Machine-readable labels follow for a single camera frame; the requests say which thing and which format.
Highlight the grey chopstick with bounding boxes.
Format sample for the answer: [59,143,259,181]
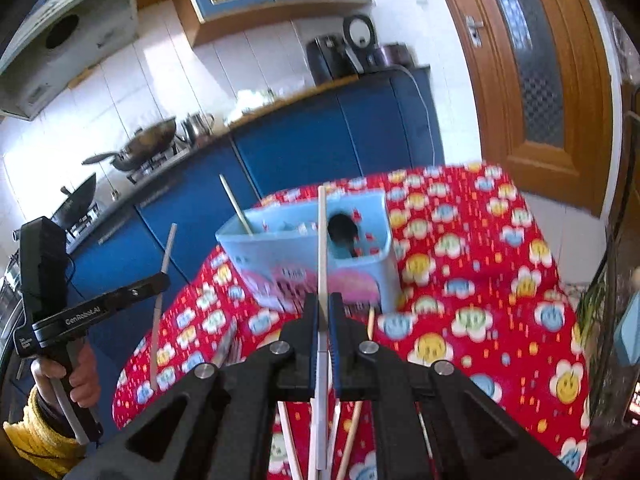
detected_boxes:
[149,223,179,392]

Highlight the black empty wok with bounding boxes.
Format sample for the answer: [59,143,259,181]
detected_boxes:
[49,172,99,231]

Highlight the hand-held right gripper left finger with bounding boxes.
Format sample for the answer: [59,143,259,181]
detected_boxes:
[75,292,321,480]

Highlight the red floral tablecloth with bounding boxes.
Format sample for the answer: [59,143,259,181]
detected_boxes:
[112,161,593,480]

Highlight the metal cutlery piece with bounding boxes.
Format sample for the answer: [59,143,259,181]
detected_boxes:
[212,321,242,370]

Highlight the blue kitchen base cabinets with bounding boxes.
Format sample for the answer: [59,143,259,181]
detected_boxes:
[10,66,447,411]

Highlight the metal kettle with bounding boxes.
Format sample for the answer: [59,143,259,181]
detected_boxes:
[180,111,217,145]

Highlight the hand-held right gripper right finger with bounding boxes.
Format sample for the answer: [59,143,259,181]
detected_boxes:
[327,292,576,480]

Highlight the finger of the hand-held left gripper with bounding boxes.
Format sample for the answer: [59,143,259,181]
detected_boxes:
[107,273,171,308]

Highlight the metal door handle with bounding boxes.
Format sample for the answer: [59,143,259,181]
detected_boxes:
[464,15,486,45]

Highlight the green plant leaves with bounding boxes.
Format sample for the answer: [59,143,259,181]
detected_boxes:
[574,267,613,416]

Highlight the dark cooker pot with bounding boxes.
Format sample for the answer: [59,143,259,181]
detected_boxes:
[374,42,417,72]

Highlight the black air fryer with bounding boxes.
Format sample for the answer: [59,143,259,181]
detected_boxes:
[305,33,359,87]

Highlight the white power cable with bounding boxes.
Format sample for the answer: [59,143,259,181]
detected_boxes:
[392,64,435,167]

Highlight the person's left hand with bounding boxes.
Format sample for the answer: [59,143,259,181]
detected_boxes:
[31,345,102,411]

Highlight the round black appliance lid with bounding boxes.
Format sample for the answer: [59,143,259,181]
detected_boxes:
[342,14,377,75]

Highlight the gas stove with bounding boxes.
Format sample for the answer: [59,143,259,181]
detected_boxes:
[64,139,195,253]

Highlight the wooden door with glass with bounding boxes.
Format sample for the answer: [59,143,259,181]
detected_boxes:
[429,0,618,217]

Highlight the light blue utensil box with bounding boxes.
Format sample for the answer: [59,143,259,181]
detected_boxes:
[215,190,401,317]

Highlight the range hood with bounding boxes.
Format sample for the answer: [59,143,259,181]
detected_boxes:
[0,0,140,122]

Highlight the wok with food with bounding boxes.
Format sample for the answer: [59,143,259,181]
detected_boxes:
[81,116,179,172]

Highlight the person's left forearm yellow sleeve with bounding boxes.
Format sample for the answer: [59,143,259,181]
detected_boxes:
[2,385,88,478]

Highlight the white chopstick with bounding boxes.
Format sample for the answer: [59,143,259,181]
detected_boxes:
[277,402,303,480]
[306,186,333,480]
[324,404,345,473]

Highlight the white cloth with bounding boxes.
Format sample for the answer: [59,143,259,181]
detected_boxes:
[226,89,275,125]

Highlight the wooden chopstick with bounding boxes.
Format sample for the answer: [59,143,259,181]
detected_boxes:
[219,174,254,236]
[336,306,376,480]

